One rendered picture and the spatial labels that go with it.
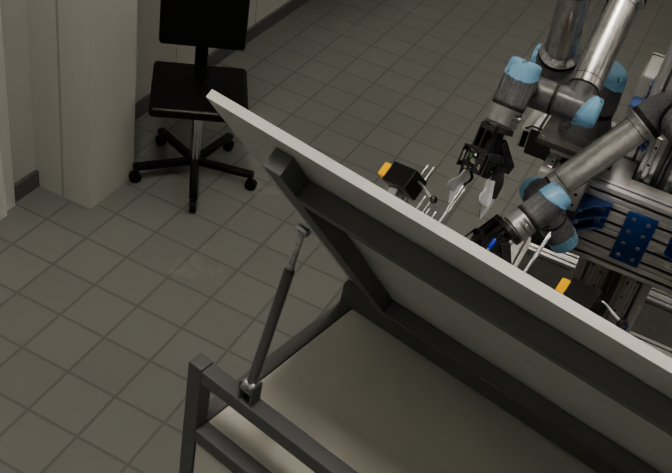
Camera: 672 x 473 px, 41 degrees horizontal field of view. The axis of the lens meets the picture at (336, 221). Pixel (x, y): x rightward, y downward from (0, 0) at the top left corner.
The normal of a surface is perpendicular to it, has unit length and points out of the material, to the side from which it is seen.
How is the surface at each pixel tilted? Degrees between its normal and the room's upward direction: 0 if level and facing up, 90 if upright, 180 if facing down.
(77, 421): 0
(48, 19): 90
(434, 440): 0
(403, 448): 0
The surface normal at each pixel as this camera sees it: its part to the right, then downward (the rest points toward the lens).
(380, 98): 0.15, -0.78
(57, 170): -0.44, 0.50
